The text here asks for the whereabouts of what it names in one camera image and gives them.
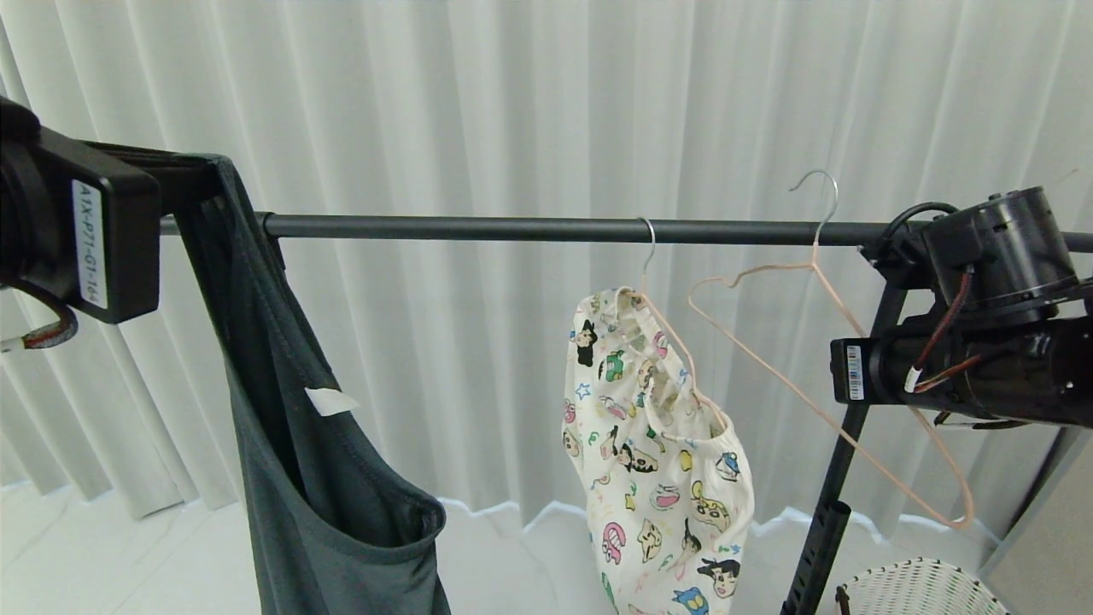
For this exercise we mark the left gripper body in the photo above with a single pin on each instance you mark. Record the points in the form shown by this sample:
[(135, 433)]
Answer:
[(119, 231)]

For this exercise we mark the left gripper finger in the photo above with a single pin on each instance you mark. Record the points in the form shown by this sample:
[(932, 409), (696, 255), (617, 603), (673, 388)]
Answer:
[(184, 184)]

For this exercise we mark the grey sleeveless shirt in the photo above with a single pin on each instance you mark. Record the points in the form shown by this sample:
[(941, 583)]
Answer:
[(307, 478)]

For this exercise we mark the pink clothes hanger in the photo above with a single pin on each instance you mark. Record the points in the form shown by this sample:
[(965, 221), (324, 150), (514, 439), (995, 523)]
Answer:
[(798, 389), (675, 346)]

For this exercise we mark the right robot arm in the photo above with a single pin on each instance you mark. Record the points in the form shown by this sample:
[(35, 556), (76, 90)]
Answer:
[(1008, 376)]

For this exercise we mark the black clothes rack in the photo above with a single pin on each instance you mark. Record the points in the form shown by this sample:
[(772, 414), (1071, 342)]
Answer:
[(512, 229)]

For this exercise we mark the white laundry basket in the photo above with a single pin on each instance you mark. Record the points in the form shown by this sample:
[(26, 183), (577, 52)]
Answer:
[(918, 591)]

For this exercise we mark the white curtain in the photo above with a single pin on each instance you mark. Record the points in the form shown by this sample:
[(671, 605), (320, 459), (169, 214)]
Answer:
[(478, 111)]

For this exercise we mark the cream printed garment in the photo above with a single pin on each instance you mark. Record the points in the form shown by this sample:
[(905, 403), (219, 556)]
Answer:
[(657, 478)]

